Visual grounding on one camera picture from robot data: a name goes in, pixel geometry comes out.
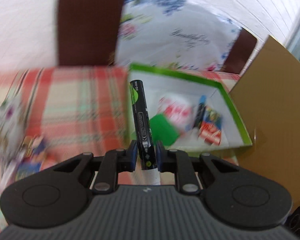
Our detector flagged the floral plastic sheet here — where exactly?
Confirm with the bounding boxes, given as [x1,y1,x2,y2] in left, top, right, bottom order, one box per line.
[115,0,243,73]

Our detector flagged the brown folded table board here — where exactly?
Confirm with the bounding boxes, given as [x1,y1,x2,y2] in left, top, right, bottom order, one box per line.
[57,0,258,75]

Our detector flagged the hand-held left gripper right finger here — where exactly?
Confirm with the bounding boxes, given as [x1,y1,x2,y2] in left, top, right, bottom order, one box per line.
[156,140,240,193]

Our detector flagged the red plaid tablecloth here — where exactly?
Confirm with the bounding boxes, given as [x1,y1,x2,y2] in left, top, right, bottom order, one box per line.
[0,66,243,205]

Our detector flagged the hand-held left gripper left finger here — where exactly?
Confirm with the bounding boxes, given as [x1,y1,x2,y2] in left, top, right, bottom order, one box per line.
[54,140,138,193]

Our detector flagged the white and red packet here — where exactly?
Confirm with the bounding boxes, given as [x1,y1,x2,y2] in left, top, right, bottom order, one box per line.
[158,93,194,132]

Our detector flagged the black tube with green label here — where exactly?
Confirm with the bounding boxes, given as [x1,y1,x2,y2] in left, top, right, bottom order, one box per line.
[129,79,161,186]

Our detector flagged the floral drawstring pouch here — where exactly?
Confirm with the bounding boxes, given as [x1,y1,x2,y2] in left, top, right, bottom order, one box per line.
[0,96,28,165]

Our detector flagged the black and blue pen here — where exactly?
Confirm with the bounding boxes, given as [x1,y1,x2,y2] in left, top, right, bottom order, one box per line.
[193,95,207,130]

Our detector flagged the blue card pack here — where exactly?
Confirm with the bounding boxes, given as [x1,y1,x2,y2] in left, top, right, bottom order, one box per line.
[14,135,49,180]

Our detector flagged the green cardboard box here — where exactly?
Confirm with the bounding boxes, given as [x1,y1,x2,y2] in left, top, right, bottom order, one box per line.
[126,64,253,153]

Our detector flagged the large brown cardboard sheet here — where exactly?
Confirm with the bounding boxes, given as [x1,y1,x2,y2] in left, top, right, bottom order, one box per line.
[229,35,300,215]

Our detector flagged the red and blue snack packet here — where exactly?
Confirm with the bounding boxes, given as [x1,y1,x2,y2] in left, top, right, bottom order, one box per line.
[199,105,223,146]

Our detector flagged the green flat packet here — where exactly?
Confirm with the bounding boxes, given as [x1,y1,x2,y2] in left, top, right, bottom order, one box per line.
[150,114,179,147]

